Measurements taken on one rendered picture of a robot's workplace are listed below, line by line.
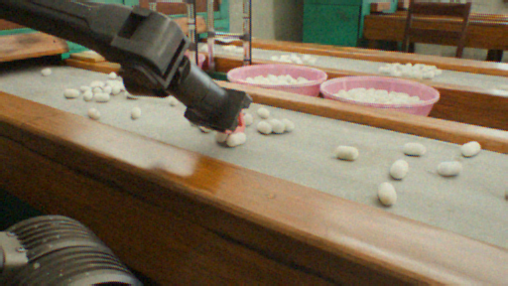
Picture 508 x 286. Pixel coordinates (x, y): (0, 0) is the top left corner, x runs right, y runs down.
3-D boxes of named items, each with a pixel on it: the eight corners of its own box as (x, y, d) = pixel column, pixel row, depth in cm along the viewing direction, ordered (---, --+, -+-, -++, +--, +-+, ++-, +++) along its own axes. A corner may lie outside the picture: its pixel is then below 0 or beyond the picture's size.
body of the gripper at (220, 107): (204, 86, 70) (179, 65, 63) (252, 96, 64) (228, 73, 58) (189, 121, 68) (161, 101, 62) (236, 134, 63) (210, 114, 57)
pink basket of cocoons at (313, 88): (318, 126, 97) (320, 87, 94) (213, 117, 104) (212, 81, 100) (328, 98, 121) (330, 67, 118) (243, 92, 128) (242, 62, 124)
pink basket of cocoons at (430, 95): (414, 158, 80) (421, 112, 76) (298, 131, 94) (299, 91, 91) (444, 123, 100) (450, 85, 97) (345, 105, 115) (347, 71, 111)
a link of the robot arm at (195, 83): (178, 87, 53) (191, 50, 55) (141, 85, 57) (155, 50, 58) (206, 110, 59) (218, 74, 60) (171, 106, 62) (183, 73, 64)
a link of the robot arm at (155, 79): (137, 66, 48) (168, 12, 52) (78, 65, 54) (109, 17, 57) (190, 119, 58) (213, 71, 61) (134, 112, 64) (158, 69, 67)
